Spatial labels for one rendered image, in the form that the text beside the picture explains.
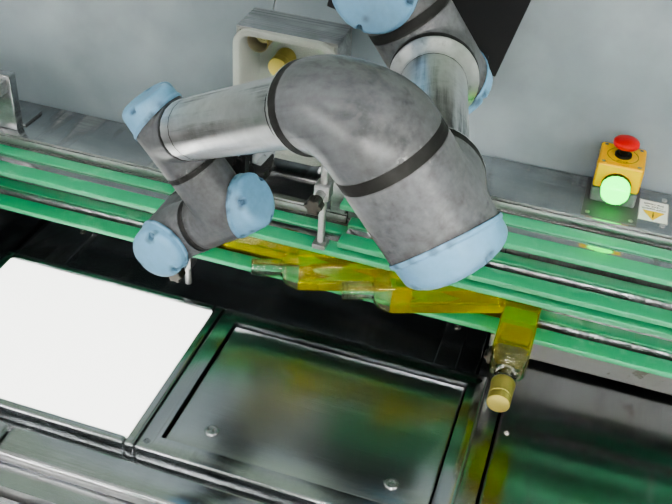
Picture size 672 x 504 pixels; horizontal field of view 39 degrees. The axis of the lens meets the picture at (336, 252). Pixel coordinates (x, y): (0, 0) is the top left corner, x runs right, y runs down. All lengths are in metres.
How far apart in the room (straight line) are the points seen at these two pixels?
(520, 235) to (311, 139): 0.66
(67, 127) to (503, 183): 0.81
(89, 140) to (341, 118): 1.02
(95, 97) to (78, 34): 0.12
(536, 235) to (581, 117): 0.21
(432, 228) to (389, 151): 0.08
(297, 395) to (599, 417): 0.50
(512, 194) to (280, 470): 0.55
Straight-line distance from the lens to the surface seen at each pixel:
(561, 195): 1.55
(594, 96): 1.55
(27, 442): 1.51
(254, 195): 1.20
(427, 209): 0.86
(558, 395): 1.66
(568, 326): 1.59
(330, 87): 0.85
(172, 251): 1.25
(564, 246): 1.47
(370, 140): 0.83
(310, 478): 1.42
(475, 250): 0.89
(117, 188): 1.70
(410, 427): 1.50
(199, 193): 1.20
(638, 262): 1.48
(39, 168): 1.78
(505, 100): 1.57
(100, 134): 1.82
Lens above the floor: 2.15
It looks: 50 degrees down
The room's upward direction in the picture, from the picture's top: 151 degrees counter-clockwise
